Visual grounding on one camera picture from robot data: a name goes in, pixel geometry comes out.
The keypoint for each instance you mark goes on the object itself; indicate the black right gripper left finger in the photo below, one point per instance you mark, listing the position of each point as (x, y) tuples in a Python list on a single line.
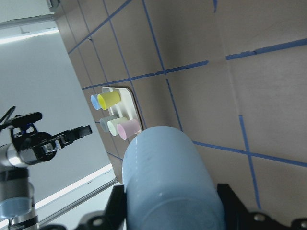
[(112, 217)]

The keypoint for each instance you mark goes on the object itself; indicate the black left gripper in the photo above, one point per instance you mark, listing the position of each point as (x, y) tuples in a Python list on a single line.
[(34, 147)]

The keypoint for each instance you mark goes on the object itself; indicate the light blue plastic cup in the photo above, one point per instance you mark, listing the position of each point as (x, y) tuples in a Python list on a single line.
[(167, 184)]

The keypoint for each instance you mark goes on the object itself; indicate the pale green plastic cup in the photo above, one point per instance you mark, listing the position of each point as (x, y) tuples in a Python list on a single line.
[(112, 125)]

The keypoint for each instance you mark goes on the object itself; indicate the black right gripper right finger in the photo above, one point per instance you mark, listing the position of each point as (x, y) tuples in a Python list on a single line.
[(238, 217)]

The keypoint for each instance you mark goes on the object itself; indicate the cream plastic tray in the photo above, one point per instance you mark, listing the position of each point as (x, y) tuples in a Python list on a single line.
[(126, 107)]

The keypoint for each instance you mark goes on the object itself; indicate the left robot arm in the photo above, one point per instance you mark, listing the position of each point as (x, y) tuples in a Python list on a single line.
[(17, 203)]

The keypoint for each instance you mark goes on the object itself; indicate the blue plastic cup on tray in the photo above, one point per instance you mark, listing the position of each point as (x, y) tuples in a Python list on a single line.
[(94, 101)]

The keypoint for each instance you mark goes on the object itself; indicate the grey plastic cup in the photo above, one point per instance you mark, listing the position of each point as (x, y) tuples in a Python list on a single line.
[(103, 122)]

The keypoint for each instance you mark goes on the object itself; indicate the yellow plastic cup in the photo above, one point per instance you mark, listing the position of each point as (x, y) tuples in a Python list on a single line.
[(108, 99)]

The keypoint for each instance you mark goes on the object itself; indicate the pink plastic cup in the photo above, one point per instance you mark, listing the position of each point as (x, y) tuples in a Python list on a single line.
[(128, 128)]

